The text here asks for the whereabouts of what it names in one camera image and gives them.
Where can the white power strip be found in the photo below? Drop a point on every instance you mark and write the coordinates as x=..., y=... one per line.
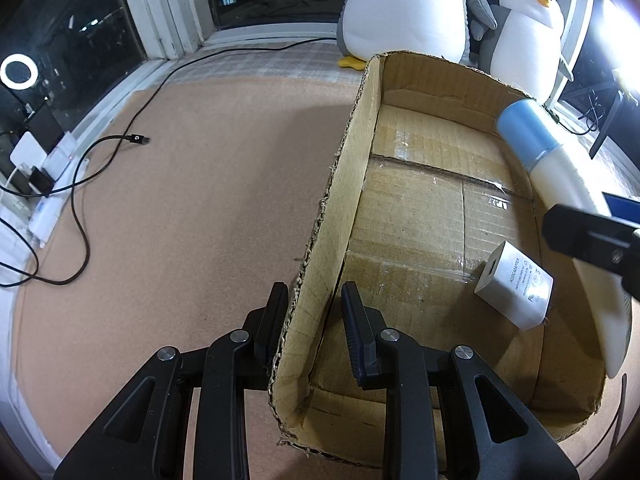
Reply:
x=50, y=205

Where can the pink felt mat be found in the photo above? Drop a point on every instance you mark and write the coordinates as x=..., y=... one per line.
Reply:
x=200, y=235

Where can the white power adapter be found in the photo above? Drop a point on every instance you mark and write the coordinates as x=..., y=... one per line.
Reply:
x=515, y=285

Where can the white window frame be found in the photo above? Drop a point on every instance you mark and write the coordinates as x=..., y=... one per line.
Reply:
x=165, y=5

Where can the small penguin plush toy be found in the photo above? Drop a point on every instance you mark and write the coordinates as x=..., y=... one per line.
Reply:
x=525, y=35

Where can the black tripod leg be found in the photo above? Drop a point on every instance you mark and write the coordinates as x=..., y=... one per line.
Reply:
x=610, y=115

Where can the white charger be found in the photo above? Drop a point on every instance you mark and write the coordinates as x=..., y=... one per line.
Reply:
x=27, y=149

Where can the black charger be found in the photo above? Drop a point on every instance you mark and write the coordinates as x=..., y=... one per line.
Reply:
x=37, y=180

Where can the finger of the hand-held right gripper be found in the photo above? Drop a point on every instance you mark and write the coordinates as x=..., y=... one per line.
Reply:
x=590, y=240
x=622, y=207

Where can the black box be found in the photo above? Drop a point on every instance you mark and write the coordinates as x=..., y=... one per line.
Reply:
x=45, y=127

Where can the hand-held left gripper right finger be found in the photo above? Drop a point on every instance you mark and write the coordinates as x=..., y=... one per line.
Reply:
x=354, y=342

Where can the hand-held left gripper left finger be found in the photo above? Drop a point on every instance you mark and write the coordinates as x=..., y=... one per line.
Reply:
x=265, y=330

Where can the plaid cloth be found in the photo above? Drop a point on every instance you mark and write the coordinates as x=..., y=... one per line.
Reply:
x=280, y=62

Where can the large penguin plush toy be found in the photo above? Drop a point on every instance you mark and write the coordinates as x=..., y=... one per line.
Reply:
x=410, y=10

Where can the white tube with blue cap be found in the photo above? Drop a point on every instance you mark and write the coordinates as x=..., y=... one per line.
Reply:
x=555, y=180

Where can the brown cardboard box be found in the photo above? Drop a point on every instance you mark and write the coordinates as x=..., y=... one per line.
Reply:
x=425, y=220

